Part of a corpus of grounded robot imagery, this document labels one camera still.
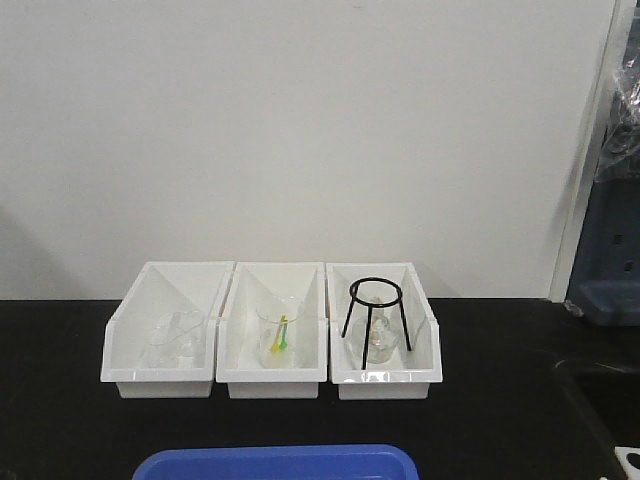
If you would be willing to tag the left white storage bin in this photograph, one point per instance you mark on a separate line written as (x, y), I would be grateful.
(164, 287)

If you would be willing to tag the grey-blue pegboard drying rack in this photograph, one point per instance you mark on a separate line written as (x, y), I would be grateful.
(604, 284)

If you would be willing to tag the glass flask under tripod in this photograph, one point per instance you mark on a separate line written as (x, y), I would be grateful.
(384, 336)

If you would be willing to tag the plastic bag of pegs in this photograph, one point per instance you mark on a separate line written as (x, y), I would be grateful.
(619, 155)

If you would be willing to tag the middle white storage bin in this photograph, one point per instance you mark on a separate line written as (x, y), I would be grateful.
(237, 364)

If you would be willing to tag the blue plastic tray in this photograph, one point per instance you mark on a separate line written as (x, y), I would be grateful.
(343, 461)

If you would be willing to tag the glass beaker with spatulas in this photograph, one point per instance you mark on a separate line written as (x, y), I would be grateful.
(278, 321)

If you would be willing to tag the right white storage bin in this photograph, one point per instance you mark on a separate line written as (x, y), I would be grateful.
(407, 375)

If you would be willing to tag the black lab sink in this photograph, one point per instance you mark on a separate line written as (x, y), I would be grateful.
(613, 394)

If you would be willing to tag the glassware in left bin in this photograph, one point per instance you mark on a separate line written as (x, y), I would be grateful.
(175, 342)

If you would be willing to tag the white storage bin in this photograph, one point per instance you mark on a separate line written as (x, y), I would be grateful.
(164, 287)
(407, 375)
(237, 364)

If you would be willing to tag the black wire tripod stand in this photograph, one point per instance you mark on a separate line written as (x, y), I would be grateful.
(377, 292)

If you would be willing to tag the white test tube rack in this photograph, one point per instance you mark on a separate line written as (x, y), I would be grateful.
(628, 458)

